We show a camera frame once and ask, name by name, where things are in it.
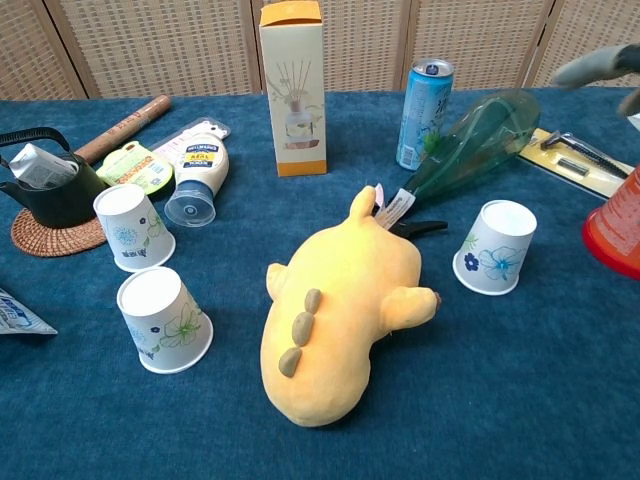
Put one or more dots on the white phone case package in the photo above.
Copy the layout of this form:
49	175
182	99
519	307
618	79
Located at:
170	145

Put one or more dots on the mayonnaise squeeze bottle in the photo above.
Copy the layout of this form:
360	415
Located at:
200	165

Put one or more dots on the blue white toothpaste tube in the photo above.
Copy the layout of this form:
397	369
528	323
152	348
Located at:
20	317

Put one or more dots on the brown paper roll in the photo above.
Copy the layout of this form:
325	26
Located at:
130	122

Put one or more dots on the red plastic container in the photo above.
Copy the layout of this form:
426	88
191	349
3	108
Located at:
617	225

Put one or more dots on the silver pouch in teapot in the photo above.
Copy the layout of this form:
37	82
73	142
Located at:
40	167

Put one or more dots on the white cup green flower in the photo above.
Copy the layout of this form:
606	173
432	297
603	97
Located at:
130	225
160	320

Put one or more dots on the razor on yellow card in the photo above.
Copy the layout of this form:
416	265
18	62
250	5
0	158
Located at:
565	160

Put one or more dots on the green spray bottle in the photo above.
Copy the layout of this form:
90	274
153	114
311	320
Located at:
480	145

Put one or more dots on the blue tablecloth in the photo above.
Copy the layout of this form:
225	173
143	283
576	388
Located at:
500	375

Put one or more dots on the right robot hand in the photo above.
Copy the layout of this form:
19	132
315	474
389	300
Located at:
600	65

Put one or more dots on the blue drink can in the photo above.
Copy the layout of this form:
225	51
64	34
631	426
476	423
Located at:
422	115

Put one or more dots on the white cup blue flowers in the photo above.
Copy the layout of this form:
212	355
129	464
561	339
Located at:
492	250

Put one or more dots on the woven rattan coaster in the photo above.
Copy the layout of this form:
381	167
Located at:
50	240

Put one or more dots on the woven folding screen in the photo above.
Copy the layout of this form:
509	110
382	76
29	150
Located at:
150	45

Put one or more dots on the white plastic package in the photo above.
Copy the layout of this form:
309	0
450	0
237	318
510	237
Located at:
636	122

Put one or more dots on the yellow plush dinosaur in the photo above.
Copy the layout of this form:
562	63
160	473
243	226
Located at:
340	310

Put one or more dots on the green yellow snack packet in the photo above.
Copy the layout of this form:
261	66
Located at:
135	170

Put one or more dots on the reed diffuser box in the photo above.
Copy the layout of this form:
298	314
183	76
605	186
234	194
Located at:
295	75

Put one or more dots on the black teapot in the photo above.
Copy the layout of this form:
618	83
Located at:
65	200

